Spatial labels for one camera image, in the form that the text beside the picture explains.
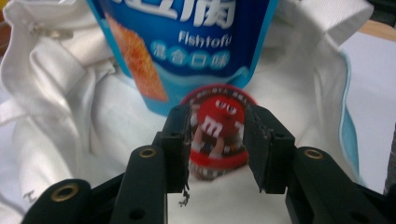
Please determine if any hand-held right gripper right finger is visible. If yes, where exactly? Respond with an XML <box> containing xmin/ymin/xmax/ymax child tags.
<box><xmin>242</xmin><ymin>104</ymin><xmax>296</xmax><ymax>194</ymax></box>

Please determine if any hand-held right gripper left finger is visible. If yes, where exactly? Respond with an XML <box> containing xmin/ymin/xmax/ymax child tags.
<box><xmin>153</xmin><ymin>104</ymin><xmax>192</xmax><ymax>194</ymax></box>

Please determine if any red round candy can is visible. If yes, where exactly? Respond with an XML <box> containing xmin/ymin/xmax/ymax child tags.
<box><xmin>178</xmin><ymin>83</ymin><xmax>260</xmax><ymax>181</ymax></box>

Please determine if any white patterned tote bag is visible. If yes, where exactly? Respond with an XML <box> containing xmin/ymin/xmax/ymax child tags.
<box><xmin>0</xmin><ymin>0</ymin><xmax>375</xmax><ymax>224</ymax></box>

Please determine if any blue snack pouch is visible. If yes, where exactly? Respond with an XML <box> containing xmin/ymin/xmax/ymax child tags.
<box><xmin>87</xmin><ymin>0</ymin><xmax>279</xmax><ymax>116</ymax></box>

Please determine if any white table mat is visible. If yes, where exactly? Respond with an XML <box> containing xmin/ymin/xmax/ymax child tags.
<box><xmin>339</xmin><ymin>31</ymin><xmax>396</xmax><ymax>194</ymax></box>

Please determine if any wooden table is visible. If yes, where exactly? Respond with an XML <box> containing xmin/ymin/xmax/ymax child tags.
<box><xmin>358</xmin><ymin>20</ymin><xmax>396</xmax><ymax>43</ymax></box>

